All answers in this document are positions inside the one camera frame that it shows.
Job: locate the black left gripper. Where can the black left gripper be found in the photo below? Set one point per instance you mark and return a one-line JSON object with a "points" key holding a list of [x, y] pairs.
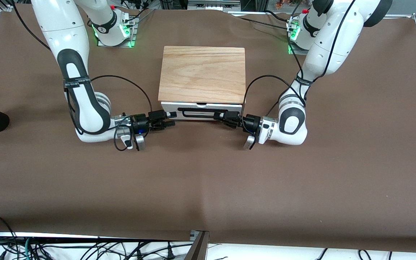
{"points": [[251, 122]]}

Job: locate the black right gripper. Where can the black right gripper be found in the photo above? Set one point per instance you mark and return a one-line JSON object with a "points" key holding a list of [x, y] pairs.
{"points": [[140, 121]]}

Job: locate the white-fronted wooden drawer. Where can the white-fronted wooden drawer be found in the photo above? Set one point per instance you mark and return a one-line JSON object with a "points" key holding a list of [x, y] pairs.
{"points": [[168, 106]]}

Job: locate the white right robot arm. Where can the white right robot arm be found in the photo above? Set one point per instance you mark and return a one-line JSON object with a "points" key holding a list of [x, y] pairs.
{"points": [[67, 32]]}

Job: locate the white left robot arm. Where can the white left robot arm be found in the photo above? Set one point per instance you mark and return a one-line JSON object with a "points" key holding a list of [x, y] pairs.
{"points": [[330, 43]]}

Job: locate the light wooden drawer cabinet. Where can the light wooden drawer cabinet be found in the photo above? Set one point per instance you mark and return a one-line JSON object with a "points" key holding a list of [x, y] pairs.
{"points": [[202, 72]]}

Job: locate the brown table cover sheet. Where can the brown table cover sheet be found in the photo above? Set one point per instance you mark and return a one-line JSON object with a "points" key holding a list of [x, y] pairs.
{"points": [[208, 180]]}

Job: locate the grey metal bracket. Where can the grey metal bracket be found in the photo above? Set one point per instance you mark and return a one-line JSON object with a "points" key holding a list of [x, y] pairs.
{"points": [[193, 235]]}

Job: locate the aluminium frame rail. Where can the aluminium frame rail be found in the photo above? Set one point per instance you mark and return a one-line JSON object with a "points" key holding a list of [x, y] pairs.
{"points": [[399, 16]]}

